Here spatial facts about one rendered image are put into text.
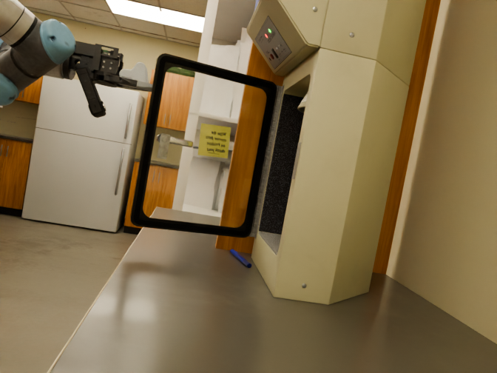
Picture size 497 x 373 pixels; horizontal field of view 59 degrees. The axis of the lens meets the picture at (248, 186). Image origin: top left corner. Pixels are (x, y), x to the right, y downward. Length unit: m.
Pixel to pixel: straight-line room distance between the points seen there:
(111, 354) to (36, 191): 5.49
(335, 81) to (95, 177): 5.11
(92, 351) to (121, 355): 0.03
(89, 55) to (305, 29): 0.51
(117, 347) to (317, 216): 0.44
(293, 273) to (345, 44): 0.44
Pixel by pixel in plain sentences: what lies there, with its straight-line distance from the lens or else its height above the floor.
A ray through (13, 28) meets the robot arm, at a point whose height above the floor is 1.34.
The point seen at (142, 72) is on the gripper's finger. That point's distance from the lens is 1.08.
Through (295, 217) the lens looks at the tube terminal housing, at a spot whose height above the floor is 1.10.
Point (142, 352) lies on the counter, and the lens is 0.57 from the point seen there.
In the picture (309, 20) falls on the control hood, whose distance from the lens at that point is 0.87.
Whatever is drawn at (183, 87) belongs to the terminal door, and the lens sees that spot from 1.06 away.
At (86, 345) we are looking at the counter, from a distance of 0.57.
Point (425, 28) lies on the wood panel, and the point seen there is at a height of 1.63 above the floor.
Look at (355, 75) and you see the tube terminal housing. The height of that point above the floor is 1.37.
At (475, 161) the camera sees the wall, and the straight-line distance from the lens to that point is 1.12.
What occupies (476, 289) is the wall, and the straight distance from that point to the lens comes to 1.06.
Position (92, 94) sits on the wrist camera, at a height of 1.27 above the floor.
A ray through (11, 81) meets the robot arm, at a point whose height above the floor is 1.26.
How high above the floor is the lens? 1.18
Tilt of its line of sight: 3 degrees down
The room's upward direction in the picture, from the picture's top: 10 degrees clockwise
